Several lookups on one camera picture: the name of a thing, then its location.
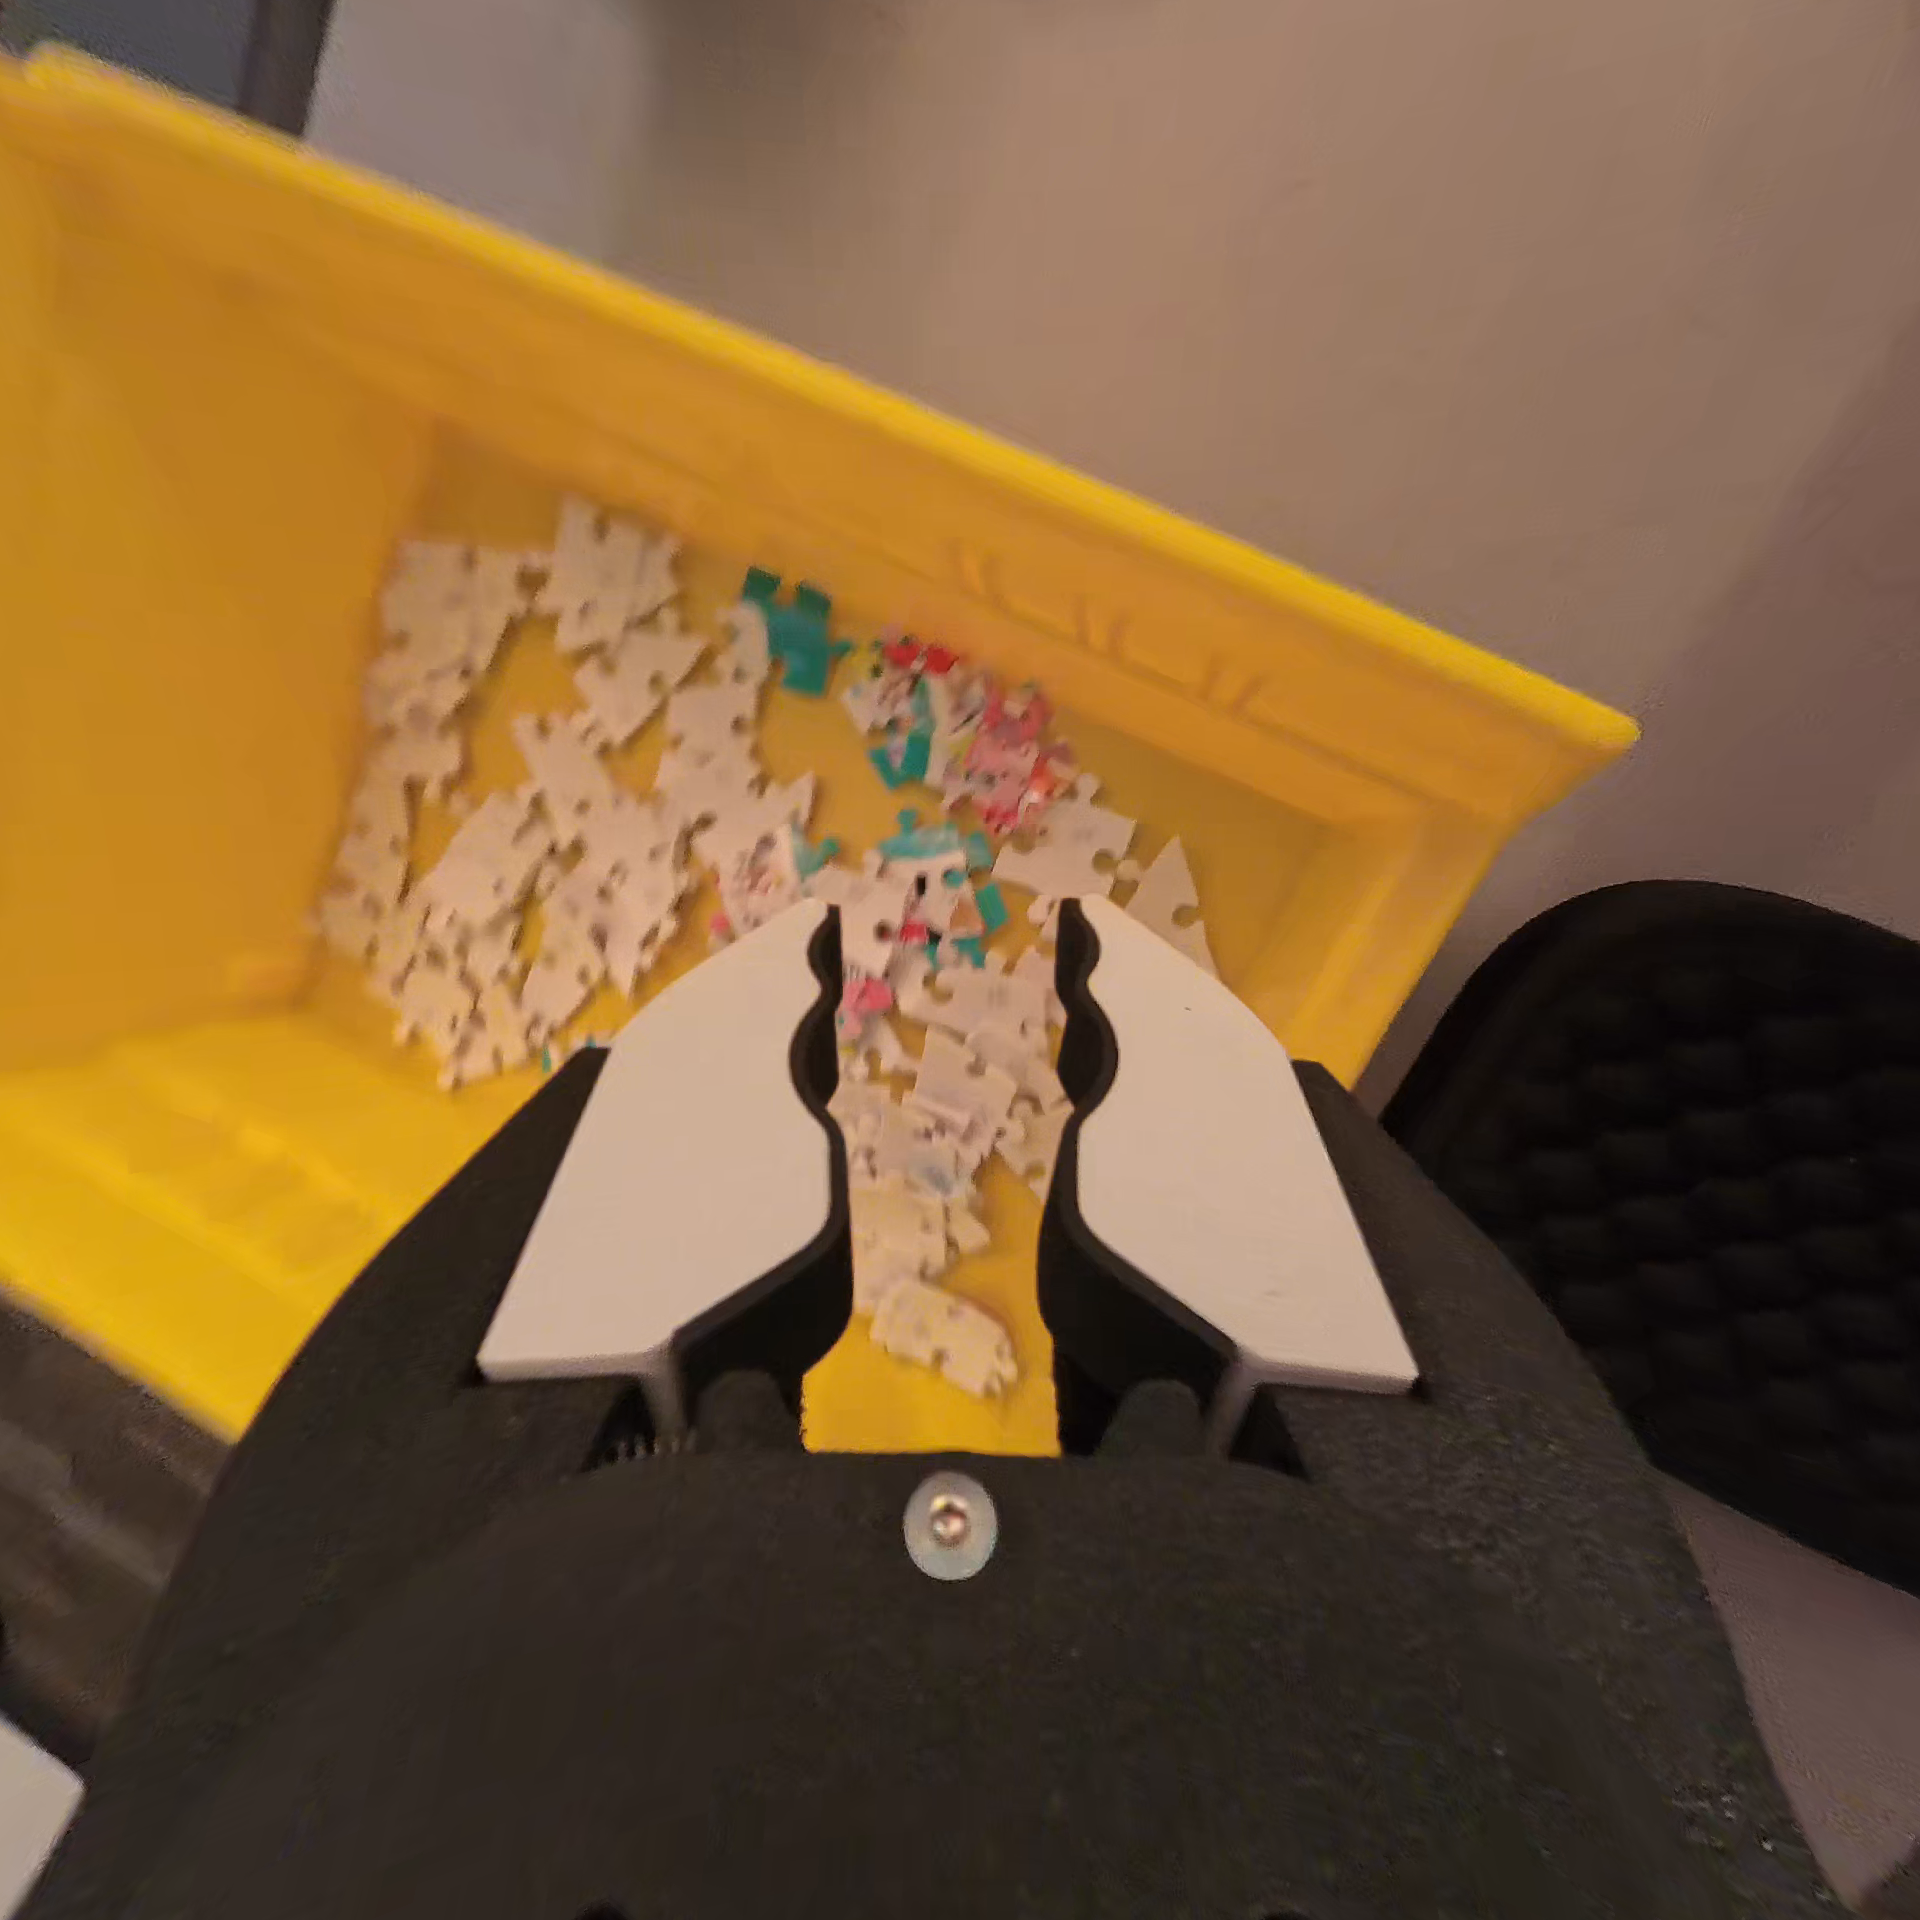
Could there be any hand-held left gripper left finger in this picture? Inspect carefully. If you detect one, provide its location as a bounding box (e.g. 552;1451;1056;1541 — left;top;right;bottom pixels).
480;901;849;1441

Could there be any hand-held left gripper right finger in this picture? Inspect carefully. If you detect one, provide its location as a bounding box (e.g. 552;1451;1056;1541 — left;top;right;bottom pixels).
1043;896;1421;1441

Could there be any pile of puzzle pieces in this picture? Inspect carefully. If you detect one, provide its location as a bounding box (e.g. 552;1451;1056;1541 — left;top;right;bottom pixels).
314;495;1215;1405

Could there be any yellow plastic bin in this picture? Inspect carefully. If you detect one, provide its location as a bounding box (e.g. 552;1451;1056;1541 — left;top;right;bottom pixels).
0;46;1637;1456

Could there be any black quilted pad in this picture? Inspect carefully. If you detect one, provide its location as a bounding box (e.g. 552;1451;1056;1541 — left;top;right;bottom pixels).
1379;880;1920;1593

